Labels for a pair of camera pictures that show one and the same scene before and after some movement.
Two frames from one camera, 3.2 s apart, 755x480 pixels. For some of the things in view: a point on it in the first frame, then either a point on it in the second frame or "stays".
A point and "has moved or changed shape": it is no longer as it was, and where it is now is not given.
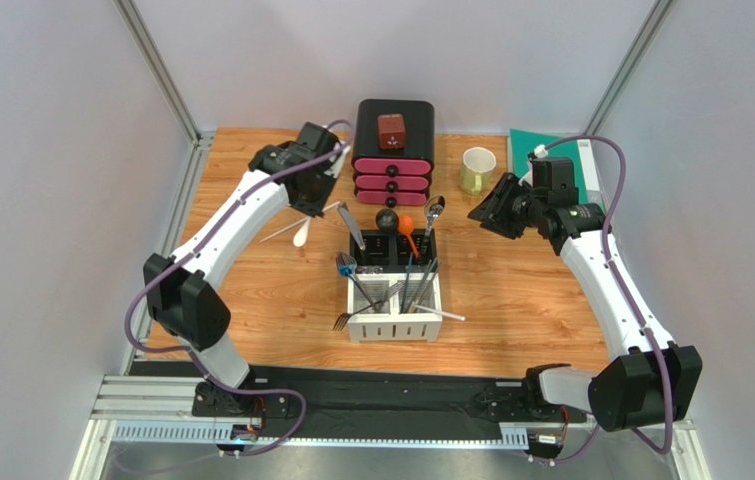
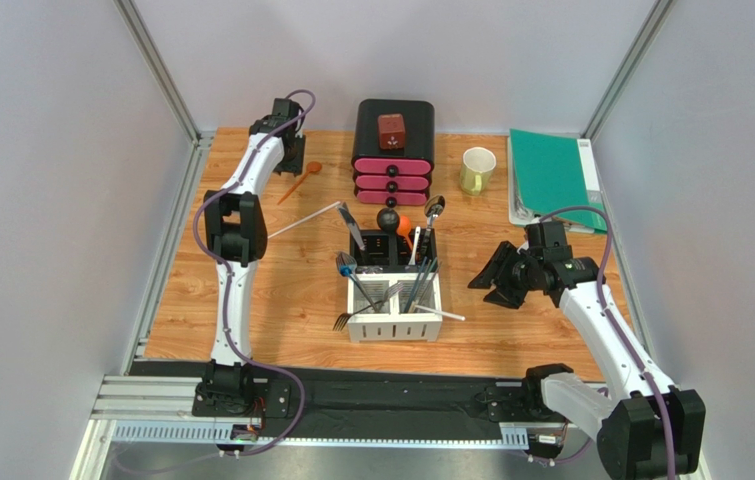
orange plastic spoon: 405,225 stays
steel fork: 348,266 stays
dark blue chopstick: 406,281 has moved or changed shape
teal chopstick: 413,305 stays
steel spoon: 433,207 stays
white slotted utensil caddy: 394,306 stays
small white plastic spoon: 300,236 to 412,261
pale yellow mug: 476,170 stays
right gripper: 497,207 to 506,280
